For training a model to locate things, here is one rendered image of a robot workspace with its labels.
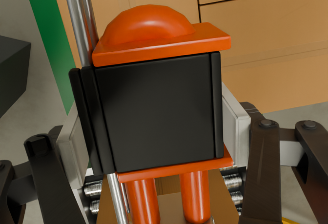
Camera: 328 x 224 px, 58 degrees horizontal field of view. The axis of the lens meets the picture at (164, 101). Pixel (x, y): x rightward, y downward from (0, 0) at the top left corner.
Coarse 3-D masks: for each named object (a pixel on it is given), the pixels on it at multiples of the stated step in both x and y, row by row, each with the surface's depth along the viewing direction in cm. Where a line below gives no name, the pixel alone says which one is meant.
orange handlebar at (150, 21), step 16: (128, 16) 16; (144, 16) 16; (160, 16) 16; (176, 16) 17; (112, 32) 16; (128, 32) 16; (144, 32) 16; (160, 32) 16; (176, 32) 16; (192, 32) 17; (192, 176) 20; (128, 192) 21; (144, 192) 21; (192, 192) 21; (208, 192) 22; (144, 208) 21; (192, 208) 22; (208, 208) 22
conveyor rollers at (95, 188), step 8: (224, 168) 111; (232, 168) 111; (224, 176) 116; (232, 176) 115; (240, 176) 115; (88, 184) 110; (96, 184) 110; (232, 184) 114; (240, 184) 114; (88, 192) 109; (96, 192) 109; (232, 192) 120; (240, 192) 119; (96, 200) 116; (240, 200) 118; (96, 208) 113; (240, 208) 123
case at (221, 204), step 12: (156, 180) 98; (168, 180) 98; (216, 180) 94; (108, 192) 96; (168, 192) 92; (216, 192) 89; (228, 192) 89; (108, 204) 91; (216, 204) 85; (228, 204) 84; (108, 216) 87; (216, 216) 81; (228, 216) 80
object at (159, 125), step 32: (224, 32) 16; (96, 64) 15; (128, 64) 16; (160, 64) 16; (192, 64) 16; (128, 96) 16; (160, 96) 16; (192, 96) 17; (128, 128) 17; (160, 128) 17; (192, 128) 17; (128, 160) 18; (160, 160) 18; (192, 160) 18; (224, 160) 18
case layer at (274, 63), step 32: (64, 0) 83; (96, 0) 84; (128, 0) 85; (160, 0) 85; (192, 0) 86; (224, 0) 90; (256, 0) 88; (288, 0) 89; (320, 0) 90; (256, 32) 92; (288, 32) 93; (320, 32) 94; (224, 64) 95; (256, 64) 96; (288, 64) 97; (320, 64) 98; (256, 96) 101; (288, 96) 102; (320, 96) 103
